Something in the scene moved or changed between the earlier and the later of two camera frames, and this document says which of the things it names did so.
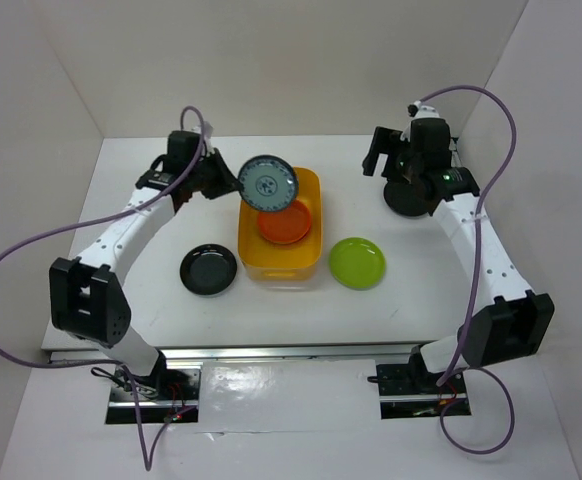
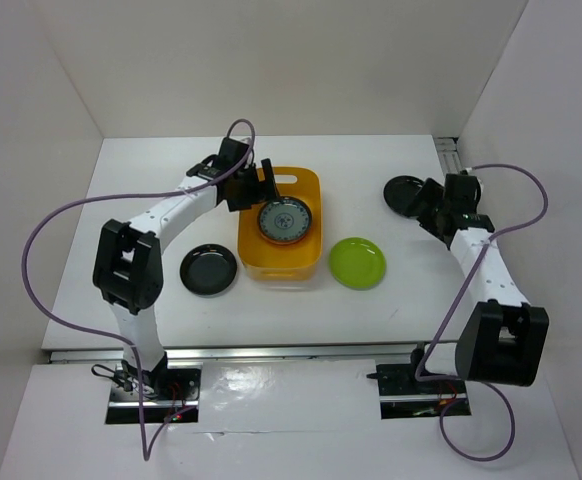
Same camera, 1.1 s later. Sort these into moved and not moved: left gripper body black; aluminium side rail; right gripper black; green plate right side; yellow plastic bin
Moved: right gripper black; left gripper body black
Not moved: yellow plastic bin; aluminium side rail; green plate right side
